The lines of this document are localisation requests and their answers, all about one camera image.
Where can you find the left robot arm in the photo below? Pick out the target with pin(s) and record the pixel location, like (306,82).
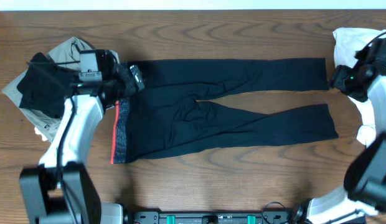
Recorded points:
(59,189)

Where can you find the folded khaki garment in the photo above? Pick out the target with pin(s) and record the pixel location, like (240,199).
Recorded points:
(65,52)

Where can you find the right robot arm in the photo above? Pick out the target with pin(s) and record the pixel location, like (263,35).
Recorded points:
(364,189)

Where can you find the folded black garment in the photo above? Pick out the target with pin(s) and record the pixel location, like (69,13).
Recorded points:
(44,86)

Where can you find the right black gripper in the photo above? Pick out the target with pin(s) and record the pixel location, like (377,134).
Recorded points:
(339,80)

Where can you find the white garment under khaki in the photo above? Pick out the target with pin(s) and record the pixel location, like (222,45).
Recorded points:
(37,132)

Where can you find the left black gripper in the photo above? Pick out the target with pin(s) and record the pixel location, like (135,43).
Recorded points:
(127,81)

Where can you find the white shirt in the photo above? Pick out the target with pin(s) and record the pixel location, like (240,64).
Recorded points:
(351,49)

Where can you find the black leggings red waistband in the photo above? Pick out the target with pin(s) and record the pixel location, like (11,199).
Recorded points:
(176,113)

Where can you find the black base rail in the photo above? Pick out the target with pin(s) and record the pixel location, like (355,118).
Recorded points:
(273,212)

